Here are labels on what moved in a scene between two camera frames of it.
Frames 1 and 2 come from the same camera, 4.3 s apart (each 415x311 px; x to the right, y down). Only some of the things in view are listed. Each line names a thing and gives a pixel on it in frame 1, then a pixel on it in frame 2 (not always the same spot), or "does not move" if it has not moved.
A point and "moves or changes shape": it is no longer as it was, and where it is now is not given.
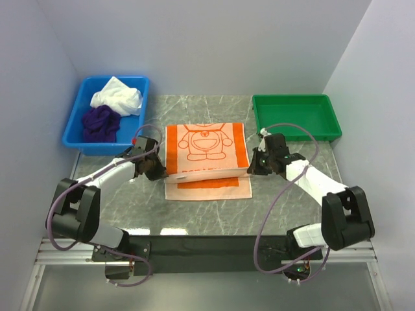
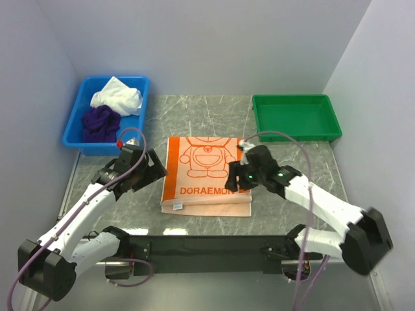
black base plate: x=157 y=255 does not move
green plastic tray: x=314 y=112 does not move
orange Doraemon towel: x=207 y=161 moves or changes shape
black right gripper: x=255 y=168 -> x=236 y=168
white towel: x=127 y=101 does not move
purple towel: x=100 y=124 does not move
